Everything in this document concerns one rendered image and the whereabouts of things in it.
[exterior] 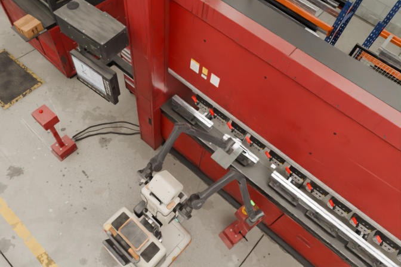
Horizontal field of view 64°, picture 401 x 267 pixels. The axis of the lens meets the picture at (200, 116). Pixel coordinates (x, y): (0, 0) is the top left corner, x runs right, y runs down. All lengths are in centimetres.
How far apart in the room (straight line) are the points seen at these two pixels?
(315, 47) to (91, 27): 154
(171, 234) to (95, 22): 210
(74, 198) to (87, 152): 57
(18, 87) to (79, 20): 248
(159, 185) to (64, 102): 248
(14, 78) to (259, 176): 352
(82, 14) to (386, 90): 208
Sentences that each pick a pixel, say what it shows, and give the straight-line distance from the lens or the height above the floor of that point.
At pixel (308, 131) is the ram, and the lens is 228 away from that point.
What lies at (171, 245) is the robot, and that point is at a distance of 339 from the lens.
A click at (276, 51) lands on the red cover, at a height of 228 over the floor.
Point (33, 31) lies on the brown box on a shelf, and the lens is 396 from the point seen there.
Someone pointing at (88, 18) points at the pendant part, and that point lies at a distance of 258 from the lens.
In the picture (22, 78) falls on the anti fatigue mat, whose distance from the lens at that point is 496.
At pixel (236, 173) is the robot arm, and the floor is 142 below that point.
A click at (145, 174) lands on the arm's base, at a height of 123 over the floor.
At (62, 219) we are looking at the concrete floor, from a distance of 389.
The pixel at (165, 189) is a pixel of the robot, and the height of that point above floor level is 137.
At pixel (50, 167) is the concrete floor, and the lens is 415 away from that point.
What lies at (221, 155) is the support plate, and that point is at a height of 100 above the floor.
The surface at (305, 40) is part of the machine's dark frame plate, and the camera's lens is 208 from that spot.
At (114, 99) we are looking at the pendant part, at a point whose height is 132.
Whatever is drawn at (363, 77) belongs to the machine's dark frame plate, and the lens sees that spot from 204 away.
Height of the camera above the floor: 361
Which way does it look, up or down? 57 degrees down
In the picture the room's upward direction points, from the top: 11 degrees clockwise
